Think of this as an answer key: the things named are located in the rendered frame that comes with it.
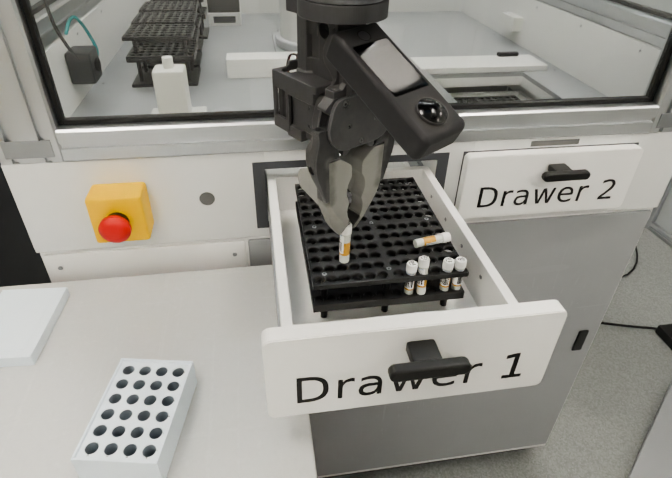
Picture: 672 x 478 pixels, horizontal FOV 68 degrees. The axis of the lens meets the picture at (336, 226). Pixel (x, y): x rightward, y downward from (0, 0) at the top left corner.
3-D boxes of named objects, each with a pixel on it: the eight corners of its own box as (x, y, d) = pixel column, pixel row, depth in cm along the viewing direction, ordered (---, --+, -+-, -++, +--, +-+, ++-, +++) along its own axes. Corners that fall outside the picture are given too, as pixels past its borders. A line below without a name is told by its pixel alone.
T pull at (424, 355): (471, 374, 44) (473, 364, 43) (389, 384, 43) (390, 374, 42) (456, 344, 47) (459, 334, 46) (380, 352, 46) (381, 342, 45)
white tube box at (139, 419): (164, 484, 49) (157, 463, 47) (80, 480, 49) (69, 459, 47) (197, 381, 59) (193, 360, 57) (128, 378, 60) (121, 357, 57)
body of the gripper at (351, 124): (334, 113, 50) (337, -18, 43) (396, 142, 45) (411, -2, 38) (272, 132, 46) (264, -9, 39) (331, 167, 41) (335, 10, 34)
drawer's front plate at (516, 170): (621, 207, 83) (645, 148, 77) (457, 219, 79) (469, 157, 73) (614, 202, 85) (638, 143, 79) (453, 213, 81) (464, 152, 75)
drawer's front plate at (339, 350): (540, 385, 53) (570, 310, 47) (268, 419, 49) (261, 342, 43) (532, 372, 55) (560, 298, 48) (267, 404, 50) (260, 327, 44)
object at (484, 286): (521, 364, 53) (535, 324, 50) (283, 392, 50) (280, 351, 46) (415, 182, 86) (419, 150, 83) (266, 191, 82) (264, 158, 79)
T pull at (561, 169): (589, 180, 74) (592, 172, 74) (543, 183, 73) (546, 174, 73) (576, 168, 77) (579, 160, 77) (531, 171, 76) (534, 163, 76)
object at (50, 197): (657, 207, 87) (693, 130, 79) (35, 253, 73) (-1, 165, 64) (461, 55, 164) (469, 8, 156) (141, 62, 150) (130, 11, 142)
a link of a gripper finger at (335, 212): (311, 211, 52) (314, 129, 47) (348, 238, 48) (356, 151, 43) (287, 221, 50) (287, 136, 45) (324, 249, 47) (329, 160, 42)
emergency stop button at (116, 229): (132, 244, 66) (126, 219, 64) (101, 246, 65) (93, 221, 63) (136, 231, 68) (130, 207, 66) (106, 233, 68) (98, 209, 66)
